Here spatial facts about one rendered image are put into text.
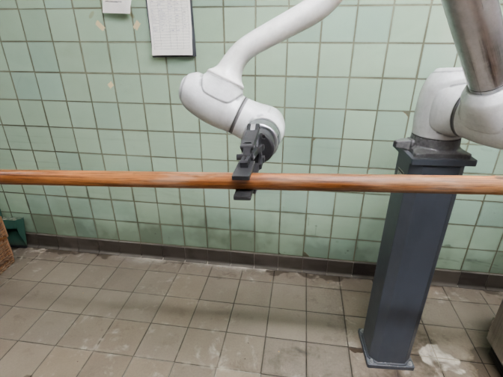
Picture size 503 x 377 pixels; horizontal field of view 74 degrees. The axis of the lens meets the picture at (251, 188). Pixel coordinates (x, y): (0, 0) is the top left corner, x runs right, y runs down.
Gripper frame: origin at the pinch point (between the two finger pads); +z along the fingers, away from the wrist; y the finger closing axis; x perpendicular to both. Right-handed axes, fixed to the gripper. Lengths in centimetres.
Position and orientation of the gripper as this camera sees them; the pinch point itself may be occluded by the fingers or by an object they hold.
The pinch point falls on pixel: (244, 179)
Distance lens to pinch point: 59.7
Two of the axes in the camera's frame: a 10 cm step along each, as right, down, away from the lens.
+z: -1.5, 4.4, -8.9
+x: -9.9, -0.2, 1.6
